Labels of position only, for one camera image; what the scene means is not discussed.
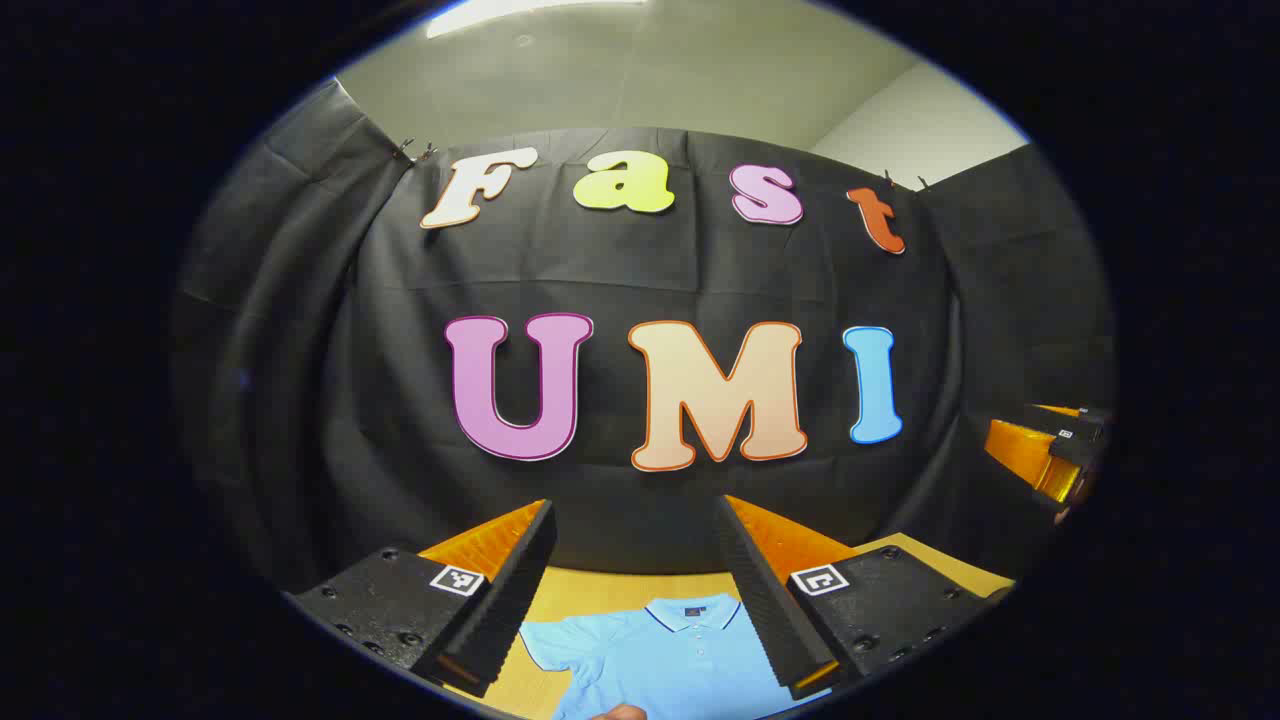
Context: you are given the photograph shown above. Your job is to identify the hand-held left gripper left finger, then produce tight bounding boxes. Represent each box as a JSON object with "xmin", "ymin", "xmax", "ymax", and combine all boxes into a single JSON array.
[{"xmin": 285, "ymin": 498, "xmax": 559, "ymax": 699}]

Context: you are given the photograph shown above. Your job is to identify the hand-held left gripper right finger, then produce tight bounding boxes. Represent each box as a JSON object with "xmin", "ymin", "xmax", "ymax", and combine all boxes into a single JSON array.
[{"xmin": 713, "ymin": 494, "xmax": 1016, "ymax": 701}]

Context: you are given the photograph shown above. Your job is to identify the light blue T-shirt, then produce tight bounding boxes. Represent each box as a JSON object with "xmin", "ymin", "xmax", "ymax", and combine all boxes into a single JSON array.
[{"xmin": 518, "ymin": 593, "xmax": 831, "ymax": 720}]

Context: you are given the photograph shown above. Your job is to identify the black backdrop cloth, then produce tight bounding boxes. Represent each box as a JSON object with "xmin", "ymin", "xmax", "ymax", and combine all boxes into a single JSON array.
[{"xmin": 172, "ymin": 78, "xmax": 1117, "ymax": 599}]

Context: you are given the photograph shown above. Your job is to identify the ceiling light panel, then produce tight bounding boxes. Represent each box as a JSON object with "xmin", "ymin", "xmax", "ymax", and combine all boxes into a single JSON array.
[{"xmin": 425, "ymin": 0, "xmax": 651, "ymax": 39}]

